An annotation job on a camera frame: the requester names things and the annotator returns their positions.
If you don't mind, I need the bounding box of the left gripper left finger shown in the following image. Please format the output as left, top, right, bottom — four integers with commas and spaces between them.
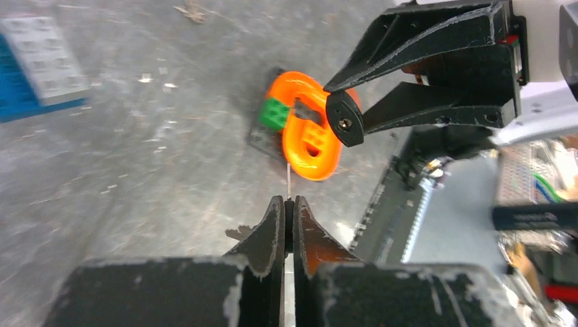
44, 196, 286, 326

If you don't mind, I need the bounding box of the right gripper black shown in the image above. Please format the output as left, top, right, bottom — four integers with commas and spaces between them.
324, 1, 529, 134

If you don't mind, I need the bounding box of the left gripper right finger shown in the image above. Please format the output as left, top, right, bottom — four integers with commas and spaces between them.
292, 196, 522, 326

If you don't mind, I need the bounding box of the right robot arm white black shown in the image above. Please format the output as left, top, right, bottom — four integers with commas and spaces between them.
324, 1, 577, 154

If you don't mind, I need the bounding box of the green toy brick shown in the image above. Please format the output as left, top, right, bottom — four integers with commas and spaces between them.
259, 97, 290, 131

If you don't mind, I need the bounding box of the blue grey toy brick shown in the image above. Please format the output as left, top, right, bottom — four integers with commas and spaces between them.
1, 16, 89, 123

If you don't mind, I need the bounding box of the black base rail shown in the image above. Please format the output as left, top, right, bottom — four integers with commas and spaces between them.
350, 131, 453, 265

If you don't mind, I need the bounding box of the white toothed cable duct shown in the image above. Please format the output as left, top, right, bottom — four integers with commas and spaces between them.
401, 178, 434, 263

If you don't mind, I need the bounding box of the orange ring toy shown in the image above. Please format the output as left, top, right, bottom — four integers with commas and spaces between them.
264, 71, 342, 181

